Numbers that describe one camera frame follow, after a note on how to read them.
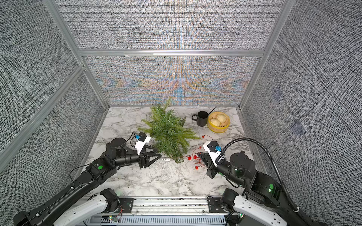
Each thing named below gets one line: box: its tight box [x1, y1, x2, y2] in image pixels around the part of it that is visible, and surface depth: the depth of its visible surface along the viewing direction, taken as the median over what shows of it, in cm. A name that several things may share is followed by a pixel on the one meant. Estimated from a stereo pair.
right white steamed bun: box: [215, 113, 227, 123], surface depth 108 cm
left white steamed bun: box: [210, 118, 221, 127], surface depth 105 cm
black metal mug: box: [191, 110, 209, 127], surface depth 105 cm
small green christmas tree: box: [138, 96, 201, 164], surface depth 73 cm
